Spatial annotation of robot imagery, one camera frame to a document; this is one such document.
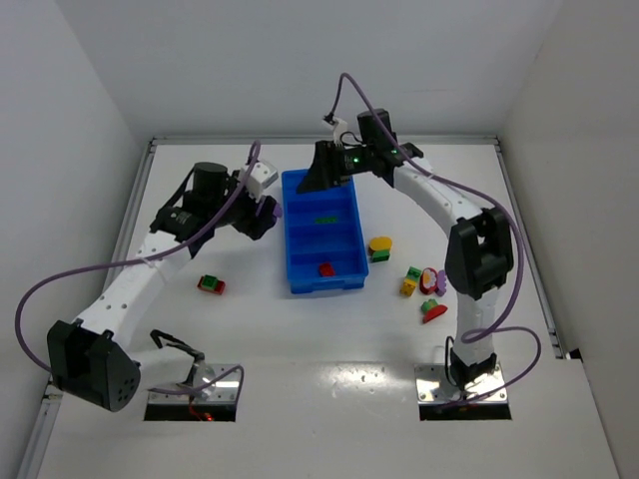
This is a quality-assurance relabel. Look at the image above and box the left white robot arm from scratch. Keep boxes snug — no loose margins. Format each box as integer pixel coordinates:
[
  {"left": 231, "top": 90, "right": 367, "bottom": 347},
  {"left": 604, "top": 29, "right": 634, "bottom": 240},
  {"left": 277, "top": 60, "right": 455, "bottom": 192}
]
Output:
[{"left": 47, "top": 161, "right": 281, "bottom": 412}]

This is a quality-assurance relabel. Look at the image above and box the red lego brick left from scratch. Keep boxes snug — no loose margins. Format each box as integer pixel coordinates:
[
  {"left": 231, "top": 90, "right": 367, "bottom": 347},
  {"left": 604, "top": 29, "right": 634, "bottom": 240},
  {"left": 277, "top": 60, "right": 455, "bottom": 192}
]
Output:
[{"left": 197, "top": 274, "right": 226, "bottom": 295}]

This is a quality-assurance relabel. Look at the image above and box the metal base plate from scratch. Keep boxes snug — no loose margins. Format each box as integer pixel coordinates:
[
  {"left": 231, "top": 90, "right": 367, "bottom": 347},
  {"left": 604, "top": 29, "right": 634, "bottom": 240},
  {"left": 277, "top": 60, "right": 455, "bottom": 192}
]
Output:
[
  {"left": 414, "top": 364, "right": 508, "bottom": 406},
  {"left": 148, "top": 363, "right": 245, "bottom": 406}
]

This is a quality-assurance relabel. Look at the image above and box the green small lego brick right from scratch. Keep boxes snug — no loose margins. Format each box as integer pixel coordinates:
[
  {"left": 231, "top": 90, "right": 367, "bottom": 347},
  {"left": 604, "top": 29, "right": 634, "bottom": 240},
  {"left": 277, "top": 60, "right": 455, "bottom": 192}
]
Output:
[{"left": 420, "top": 298, "right": 438, "bottom": 313}]

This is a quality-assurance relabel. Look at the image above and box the yellow lego brick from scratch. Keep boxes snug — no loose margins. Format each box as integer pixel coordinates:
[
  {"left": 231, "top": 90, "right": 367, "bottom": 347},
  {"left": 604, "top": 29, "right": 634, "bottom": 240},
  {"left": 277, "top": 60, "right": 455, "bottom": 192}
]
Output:
[{"left": 399, "top": 278, "right": 417, "bottom": 297}]

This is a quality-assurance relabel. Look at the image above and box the red white flower lego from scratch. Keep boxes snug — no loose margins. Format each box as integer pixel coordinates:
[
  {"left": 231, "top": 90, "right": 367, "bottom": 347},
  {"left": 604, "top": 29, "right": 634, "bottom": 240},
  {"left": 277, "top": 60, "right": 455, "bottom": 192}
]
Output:
[{"left": 419, "top": 267, "right": 437, "bottom": 295}]

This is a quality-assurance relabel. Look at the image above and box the green sloped lego brick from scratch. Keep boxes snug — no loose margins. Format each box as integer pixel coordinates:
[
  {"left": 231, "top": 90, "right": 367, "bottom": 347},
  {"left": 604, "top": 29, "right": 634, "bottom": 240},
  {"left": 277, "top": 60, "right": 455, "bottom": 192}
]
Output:
[{"left": 371, "top": 249, "right": 390, "bottom": 262}]

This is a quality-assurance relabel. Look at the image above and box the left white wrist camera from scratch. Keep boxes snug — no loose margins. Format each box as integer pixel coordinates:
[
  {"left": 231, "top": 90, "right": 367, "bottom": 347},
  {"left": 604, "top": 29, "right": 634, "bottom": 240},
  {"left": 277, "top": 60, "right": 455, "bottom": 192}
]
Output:
[{"left": 245, "top": 161, "right": 279, "bottom": 200}]

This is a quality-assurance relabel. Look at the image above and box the blue divided plastic bin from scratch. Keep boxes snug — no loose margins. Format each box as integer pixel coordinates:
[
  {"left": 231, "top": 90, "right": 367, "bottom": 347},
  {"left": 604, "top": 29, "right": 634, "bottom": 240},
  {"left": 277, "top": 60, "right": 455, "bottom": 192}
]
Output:
[{"left": 282, "top": 170, "right": 368, "bottom": 294}]

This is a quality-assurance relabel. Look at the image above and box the small red lego brick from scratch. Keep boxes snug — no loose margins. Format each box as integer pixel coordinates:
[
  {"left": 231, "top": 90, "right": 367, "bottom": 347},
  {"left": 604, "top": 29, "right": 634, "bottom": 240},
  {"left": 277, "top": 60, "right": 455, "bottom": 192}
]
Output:
[{"left": 319, "top": 262, "right": 335, "bottom": 277}]

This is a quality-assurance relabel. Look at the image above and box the yellow oval lego piece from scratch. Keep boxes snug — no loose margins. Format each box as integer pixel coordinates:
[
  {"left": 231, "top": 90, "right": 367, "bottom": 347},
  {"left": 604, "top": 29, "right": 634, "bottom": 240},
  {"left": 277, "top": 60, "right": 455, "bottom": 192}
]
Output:
[{"left": 368, "top": 237, "right": 392, "bottom": 254}]

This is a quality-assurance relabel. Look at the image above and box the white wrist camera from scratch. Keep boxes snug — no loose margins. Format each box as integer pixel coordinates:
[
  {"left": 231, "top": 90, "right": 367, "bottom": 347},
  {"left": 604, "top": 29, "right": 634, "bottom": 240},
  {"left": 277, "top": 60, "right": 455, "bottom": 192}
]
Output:
[
  {"left": 245, "top": 161, "right": 279, "bottom": 200},
  {"left": 322, "top": 114, "right": 348, "bottom": 147}
]

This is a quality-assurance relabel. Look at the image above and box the red half round lego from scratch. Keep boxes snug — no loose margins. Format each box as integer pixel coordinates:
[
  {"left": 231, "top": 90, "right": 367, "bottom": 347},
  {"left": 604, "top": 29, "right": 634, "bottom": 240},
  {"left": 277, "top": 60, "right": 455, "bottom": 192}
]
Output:
[{"left": 422, "top": 304, "right": 447, "bottom": 324}]

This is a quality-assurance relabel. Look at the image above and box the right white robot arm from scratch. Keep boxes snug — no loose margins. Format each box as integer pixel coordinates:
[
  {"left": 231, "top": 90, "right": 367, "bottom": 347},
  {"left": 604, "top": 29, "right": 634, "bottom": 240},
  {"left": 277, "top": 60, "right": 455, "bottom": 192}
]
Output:
[{"left": 297, "top": 109, "right": 514, "bottom": 390}]

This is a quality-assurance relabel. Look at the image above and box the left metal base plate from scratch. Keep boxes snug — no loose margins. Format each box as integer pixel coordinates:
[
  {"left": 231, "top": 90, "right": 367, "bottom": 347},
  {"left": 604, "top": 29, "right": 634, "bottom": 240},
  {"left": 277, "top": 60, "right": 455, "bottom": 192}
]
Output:
[{"left": 148, "top": 363, "right": 245, "bottom": 406}]

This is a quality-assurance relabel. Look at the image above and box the green striped lego brick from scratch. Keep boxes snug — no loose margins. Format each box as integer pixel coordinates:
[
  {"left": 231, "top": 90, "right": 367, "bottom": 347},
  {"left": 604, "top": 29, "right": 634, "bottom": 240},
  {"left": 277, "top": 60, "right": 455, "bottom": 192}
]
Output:
[{"left": 405, "top": 266, "right": 422, "bottom": 282}]

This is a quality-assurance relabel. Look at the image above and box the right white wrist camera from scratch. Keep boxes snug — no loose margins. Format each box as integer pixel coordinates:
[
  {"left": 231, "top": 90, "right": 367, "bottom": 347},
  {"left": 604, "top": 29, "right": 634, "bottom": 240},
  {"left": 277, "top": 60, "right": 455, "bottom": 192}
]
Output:
[{"left": 322, "top": 114, "right": 348, "bottom": 147}]

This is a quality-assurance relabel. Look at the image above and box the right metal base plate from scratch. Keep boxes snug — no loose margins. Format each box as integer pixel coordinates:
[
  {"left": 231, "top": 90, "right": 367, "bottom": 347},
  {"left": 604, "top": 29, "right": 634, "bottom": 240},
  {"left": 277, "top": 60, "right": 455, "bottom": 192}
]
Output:
[{"left": 414, "top": 364, "right": 508, "bottom": 406}]

